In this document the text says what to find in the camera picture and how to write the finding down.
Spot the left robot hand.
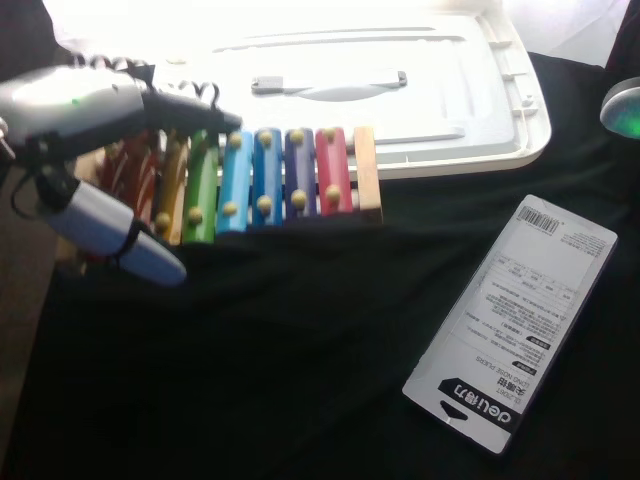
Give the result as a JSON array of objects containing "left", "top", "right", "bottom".
[{"left": 0, "top": 52, "right": 245, "bottom": 288}]

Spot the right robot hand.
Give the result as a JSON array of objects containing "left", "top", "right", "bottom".
[{"left": 599, "top": 74, "right": 640, "bottom": 141}]

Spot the rainbow wooden xylophone toy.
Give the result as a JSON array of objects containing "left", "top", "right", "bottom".
[{"left": 72, "top": 124, "right": 385, "bottom": 274}]

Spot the grey Deli packaged box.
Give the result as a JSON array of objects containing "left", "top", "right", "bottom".
[{"left": 402, "top": 193, "right": 620, "bottom": 456}]

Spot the white plastic bin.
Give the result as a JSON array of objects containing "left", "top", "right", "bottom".
[{"left": 149, "top": 9, "right": 554, "bottom": 179}]

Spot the black table cloth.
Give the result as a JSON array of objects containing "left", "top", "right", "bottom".
[{"left": 0, "top": 47, "right": 640, "bottom": 480}]

